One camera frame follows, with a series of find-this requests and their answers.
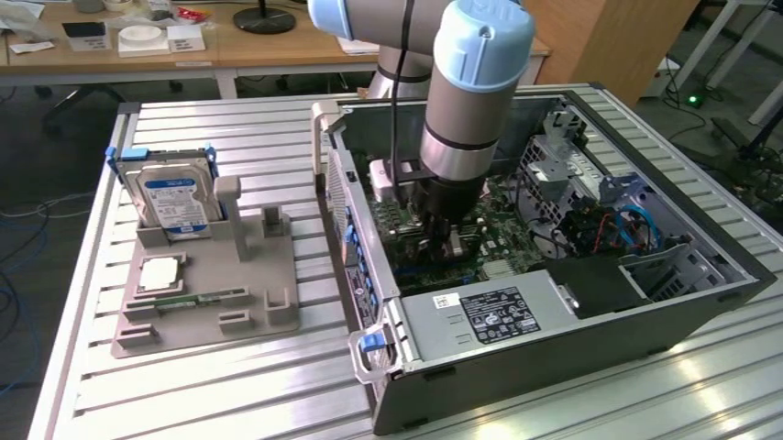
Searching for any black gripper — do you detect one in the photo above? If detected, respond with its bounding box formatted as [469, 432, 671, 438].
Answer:
[420, 175, 489, 266]

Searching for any green motherboard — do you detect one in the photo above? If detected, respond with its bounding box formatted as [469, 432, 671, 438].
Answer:
[359, 154, 553, 298]

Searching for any blue expansion slot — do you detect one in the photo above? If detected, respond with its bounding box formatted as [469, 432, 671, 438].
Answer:
[392, 262, 435, 280]

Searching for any metal disk bay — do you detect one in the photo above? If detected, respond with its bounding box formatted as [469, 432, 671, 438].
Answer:
[521, 106, 613, 197]

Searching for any grey power supply unit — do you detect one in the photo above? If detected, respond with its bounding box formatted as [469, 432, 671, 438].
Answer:
[389, 269, 581, 362]

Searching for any white paper stack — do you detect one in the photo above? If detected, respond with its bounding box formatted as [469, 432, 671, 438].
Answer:
[333, 35, 381, 58]

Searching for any grey plastic parts rack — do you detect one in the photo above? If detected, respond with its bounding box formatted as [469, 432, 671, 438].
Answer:
[109, 174, 303, 360]

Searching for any open black PC case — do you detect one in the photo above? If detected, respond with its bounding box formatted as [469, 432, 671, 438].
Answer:
[309, 88, 779, 437]

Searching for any wooden cabinet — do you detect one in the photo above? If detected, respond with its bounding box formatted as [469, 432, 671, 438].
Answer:
[524, 0, 703, 107]

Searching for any wooden desk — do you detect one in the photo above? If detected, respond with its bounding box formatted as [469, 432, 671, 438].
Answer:
[0, 0, 553, 101]

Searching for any hard disk in blue carrier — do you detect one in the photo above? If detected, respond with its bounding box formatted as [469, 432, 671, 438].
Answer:
[104, 142, 221, 242]

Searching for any green RAM stick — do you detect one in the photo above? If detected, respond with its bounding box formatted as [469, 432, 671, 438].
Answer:
[155, 288, 241, 310]

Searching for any black floor stand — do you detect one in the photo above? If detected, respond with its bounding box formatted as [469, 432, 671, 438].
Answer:
[707, 115, 783, 194]

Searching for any silver CPU chip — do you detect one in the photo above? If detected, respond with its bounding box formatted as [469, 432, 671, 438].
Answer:
[136, 258, 185, 293]

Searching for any black round lamp base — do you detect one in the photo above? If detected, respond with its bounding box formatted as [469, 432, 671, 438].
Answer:
[229, 0, 300, 37]

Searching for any plain white box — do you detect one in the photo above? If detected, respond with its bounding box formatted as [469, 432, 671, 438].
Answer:
[165, 23, 208, 55]

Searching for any red packet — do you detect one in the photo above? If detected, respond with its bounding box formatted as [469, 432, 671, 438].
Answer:
[172, 5, 215, 25]

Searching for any white box with round hollow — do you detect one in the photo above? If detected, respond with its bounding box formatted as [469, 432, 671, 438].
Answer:
[116, 24, 172, 60]

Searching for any black office chair base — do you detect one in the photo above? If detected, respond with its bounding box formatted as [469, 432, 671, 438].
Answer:
[32, 81, 128, 138]

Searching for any white box with black top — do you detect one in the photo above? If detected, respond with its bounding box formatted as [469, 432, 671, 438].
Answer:
[60, 20, 113, 53]

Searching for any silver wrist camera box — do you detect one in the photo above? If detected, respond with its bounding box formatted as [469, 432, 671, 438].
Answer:
[367, 157, 409, 204]

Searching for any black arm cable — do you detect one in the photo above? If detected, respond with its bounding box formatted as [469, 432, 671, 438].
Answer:
[388, 0, 419, 206]

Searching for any red wire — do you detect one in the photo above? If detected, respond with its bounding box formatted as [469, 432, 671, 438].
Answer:
[595, 212, 620, 252]

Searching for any blue wire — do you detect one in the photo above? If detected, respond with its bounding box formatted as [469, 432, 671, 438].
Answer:
[612, 204, 664, 252]

